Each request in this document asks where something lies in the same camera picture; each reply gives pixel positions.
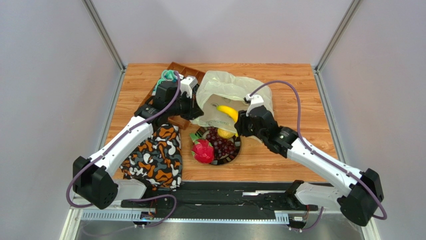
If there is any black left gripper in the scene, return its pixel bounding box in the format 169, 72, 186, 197
166, 91, 204, 121

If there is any yellow banana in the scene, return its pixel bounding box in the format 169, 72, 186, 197
216, 105, 239, 123

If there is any yellow lemon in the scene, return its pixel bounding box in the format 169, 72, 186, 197
217, 128, 235, 139

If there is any translucent plastic bag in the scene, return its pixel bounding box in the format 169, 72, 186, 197
190, 70, 263, 133

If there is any dark red grape bunch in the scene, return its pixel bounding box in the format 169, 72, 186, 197
205, 127, 236, 159

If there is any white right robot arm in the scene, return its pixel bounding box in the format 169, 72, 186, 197
234, 106, 384, 227

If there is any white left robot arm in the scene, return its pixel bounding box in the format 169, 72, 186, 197
66, 77, 204, 210

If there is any black round plate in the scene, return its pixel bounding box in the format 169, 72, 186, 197
192, 127, 242, 166

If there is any wooden compartment tray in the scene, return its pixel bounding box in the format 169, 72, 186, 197
134, 62, 206, 130

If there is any teal striped sock upper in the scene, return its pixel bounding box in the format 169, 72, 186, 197
158, 69, 182, 83

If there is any red dragon fruit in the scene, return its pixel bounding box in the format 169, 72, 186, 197
189, 133, 215, 164

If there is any camouflage patterned cloth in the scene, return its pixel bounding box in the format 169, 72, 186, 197
120, 123, 183, 190

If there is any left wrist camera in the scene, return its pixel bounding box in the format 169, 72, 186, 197
179, 75, 198, 99

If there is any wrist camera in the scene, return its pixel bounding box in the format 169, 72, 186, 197
179, 75, 198, 99
244, 94, 264, 117

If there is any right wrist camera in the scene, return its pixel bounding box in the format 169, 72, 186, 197
244, 94, 264, 117

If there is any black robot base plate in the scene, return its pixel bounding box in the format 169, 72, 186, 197
120, 181, 319, 220

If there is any aluminium frame rail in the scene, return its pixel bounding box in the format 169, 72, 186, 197
59, 186, 382, 240

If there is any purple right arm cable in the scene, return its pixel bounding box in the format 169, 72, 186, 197
248, 80, 388, 233

